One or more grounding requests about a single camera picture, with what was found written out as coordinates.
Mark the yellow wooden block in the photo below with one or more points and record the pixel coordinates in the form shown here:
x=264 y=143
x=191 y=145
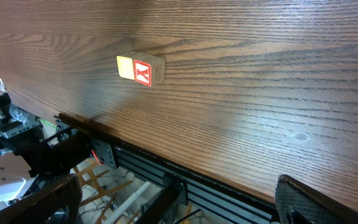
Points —
x=125 y=63

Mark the red Y wooden block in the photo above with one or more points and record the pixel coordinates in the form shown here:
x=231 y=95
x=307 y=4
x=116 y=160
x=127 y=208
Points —
x=149 y=70

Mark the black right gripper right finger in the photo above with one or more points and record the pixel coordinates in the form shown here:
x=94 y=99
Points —
x=298 y=203

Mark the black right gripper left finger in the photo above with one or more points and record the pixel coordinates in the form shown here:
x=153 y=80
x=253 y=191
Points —
x=39 y=207

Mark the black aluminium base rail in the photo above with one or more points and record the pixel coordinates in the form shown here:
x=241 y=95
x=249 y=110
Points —
x=229 y=203

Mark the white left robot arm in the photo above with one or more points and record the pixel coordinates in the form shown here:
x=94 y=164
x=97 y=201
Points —
x=15 y=179

